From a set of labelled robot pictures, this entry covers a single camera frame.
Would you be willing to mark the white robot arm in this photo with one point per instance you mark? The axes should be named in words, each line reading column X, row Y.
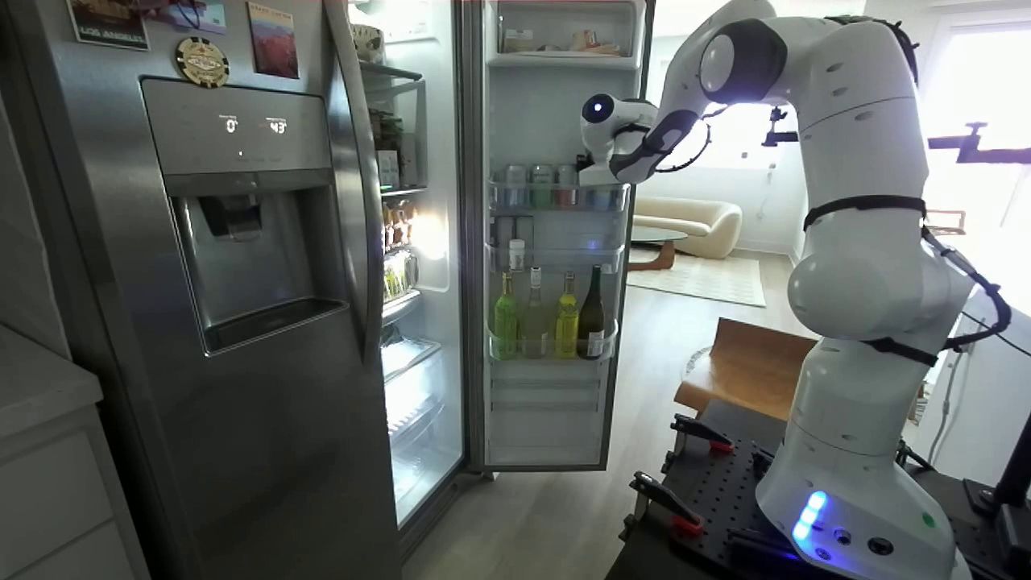
column 879, row 294

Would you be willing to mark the dark wine bottle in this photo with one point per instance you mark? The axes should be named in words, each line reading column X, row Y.
column 592, row 320

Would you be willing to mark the green glass bottle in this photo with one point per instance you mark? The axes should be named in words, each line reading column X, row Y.
column 505, row 320

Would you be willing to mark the stainless steel freezer door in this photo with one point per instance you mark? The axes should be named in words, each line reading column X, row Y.
column 215, row 256

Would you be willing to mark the white base cabinet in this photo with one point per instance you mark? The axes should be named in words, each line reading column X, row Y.
column 62, row 511

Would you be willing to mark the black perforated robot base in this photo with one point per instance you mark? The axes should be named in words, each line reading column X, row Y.
column 711, row 502

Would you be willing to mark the yellow drink bottle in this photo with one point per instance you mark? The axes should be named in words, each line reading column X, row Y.
column 566, row 324

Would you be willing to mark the open refrigerator door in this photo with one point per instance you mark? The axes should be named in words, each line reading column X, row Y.
column 533, row 76

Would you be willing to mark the clear glass bottle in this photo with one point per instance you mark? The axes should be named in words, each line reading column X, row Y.
column 533, row 316

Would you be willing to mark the beige sofa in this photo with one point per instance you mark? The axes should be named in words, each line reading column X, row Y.
column 700, row 226

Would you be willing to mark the round gold fridge magnet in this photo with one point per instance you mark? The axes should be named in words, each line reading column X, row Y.
column 202, row 62

